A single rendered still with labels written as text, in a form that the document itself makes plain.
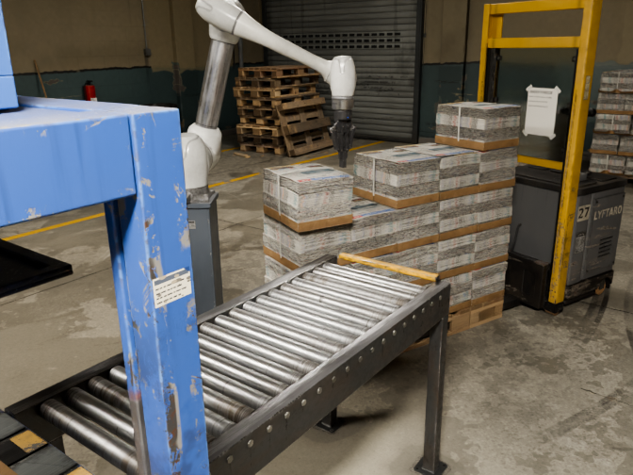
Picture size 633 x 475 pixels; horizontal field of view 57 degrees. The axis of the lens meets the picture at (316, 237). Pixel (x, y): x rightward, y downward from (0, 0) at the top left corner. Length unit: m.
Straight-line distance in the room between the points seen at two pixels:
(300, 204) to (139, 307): 1.80
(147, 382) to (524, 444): 2.12
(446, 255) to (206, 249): 1.39
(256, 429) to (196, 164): 1.38
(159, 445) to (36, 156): 0.46
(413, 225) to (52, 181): 2.54
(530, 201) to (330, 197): 1.76
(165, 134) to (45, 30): 8.63
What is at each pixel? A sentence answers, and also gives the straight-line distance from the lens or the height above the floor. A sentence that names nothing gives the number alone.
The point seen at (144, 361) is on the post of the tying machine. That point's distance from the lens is 0.86.
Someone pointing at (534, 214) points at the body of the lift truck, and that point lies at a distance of 4.04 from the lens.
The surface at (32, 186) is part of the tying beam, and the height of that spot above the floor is 1.49.
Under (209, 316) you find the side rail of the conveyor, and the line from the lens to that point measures 1.93.
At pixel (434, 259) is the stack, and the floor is 0.51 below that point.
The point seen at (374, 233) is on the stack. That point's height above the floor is 0.73.
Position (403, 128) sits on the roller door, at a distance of 10.31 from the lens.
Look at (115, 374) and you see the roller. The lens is 1.69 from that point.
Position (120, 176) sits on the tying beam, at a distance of 0.73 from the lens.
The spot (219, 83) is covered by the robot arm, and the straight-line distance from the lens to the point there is 2.65.
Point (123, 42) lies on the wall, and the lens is 10.04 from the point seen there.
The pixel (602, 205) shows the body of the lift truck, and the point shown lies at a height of 0.65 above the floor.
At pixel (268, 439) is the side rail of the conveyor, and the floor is 0.75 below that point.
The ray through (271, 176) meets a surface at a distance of 2.78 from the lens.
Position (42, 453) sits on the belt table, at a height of 0.80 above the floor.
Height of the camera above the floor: 1.62
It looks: 18 degrees down
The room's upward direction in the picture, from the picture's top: 1 degrees counter-clockwise
